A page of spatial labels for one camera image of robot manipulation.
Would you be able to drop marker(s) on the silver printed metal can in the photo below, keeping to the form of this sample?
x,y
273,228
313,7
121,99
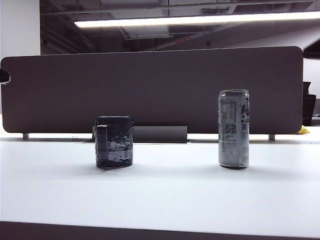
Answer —
x,y
233,140

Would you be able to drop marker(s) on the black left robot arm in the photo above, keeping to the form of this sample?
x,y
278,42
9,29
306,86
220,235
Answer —
x,y
3,76

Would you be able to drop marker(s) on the dark desk divider panel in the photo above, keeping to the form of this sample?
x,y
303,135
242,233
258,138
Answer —
x,y
160,85

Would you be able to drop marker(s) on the dark textured glass mug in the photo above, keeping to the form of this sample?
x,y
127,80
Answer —
x,y
115,145

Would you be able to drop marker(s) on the red ceiling sign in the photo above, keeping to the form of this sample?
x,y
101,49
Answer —
x,y
183,40

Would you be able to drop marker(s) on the long ceiling light strip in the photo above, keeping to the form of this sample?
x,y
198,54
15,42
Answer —
x,y
190,20

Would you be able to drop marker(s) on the grey divider support foot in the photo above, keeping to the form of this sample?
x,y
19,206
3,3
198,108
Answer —
x,y
271,137
25,136

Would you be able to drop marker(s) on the ceiling air vent grille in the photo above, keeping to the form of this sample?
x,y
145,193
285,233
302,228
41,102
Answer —
x,y
215,11

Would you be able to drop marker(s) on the yellow object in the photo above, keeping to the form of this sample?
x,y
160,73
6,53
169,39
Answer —
x,y
304,130

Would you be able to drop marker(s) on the black office chair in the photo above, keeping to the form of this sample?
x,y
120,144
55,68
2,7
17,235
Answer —
x,y
308,107

